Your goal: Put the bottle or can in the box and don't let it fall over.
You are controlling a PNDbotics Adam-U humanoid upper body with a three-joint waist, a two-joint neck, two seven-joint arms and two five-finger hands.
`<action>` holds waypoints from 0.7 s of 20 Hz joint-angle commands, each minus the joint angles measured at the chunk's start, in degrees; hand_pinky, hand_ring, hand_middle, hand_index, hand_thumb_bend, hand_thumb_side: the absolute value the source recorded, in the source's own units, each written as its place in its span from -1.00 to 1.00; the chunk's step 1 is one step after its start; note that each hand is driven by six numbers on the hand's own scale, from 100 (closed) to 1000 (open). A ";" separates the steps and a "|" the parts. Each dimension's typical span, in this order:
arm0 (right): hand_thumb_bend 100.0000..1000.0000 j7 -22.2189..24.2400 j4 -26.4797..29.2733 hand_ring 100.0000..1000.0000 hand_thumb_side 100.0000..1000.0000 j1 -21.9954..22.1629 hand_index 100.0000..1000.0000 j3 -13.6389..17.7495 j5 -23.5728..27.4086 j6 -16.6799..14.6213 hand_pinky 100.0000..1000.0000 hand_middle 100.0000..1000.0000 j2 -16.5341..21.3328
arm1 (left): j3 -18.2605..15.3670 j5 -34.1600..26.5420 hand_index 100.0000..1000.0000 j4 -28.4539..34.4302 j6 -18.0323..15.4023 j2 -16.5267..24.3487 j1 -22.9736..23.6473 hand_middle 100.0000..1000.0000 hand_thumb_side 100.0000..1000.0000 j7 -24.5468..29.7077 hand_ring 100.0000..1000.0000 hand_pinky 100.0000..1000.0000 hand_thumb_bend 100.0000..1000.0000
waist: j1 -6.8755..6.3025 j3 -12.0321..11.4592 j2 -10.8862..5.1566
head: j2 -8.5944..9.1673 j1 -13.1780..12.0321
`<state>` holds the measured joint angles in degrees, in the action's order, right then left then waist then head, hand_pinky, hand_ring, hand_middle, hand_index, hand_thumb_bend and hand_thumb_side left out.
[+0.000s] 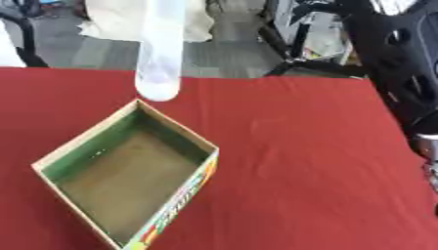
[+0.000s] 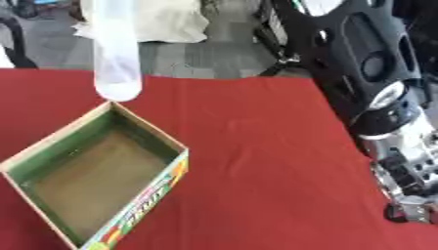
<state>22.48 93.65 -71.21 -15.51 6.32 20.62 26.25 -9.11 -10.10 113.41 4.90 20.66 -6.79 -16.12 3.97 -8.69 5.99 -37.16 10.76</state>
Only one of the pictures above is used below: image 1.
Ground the clear plastic bottle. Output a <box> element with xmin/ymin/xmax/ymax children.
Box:
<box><xmin>133</xmin><ymin>0</ymin><xmax>189</xmax><ymax>103</ymax></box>

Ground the tan cardboard box green inside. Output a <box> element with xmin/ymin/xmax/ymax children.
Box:
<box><xmin>30</xmin><ymin>98</ymin><xmax>221</xmax><ymax>250</ymax></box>

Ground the black tripod stand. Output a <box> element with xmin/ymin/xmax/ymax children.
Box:
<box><xmin>254</xmin><ymin>0</ymin><xmax>369</xmax><ymax>78</ymax></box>

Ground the white cloth bag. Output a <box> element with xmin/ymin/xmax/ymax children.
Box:
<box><xmin>75</xmin><ymin>0</ymin><xmax>216</xmax><ymax>44</ymax></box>

